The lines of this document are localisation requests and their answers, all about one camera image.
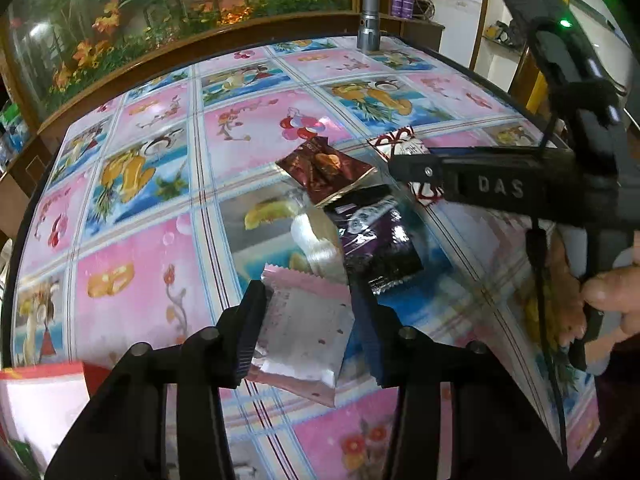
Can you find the colourful fruit pattern tablecloth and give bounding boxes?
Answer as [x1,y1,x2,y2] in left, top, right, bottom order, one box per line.
[12,37,558,479]

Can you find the red white storage box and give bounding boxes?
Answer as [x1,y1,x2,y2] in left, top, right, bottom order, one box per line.
[1,361,110,478]

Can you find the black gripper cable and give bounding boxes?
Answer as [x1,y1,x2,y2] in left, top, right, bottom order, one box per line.
[524,114,572,461]

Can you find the red white patterned snack packet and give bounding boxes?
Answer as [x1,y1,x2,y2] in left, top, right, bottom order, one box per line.
[368,127,446,207]

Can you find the brown red snack packet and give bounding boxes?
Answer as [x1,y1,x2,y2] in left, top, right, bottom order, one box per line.
[277,136,376,207]

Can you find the person's right hand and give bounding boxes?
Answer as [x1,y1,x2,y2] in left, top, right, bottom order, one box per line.
[546,231,640,354]

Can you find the green snack packet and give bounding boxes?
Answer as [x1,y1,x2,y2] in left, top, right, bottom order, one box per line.
[9,439,41,480]

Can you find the silver metal flashlight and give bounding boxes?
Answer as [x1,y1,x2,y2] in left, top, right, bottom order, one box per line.
[357,0,381,52]

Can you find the pink silver snack packet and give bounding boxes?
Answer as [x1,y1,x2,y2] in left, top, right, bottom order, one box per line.
[247,264,355,408]

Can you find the dark purple plum snack packet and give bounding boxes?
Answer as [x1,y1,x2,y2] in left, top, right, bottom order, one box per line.
[323,184,423,295]

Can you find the purple spray bottles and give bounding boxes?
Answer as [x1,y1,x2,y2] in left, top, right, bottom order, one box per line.
[390,0,414,20]

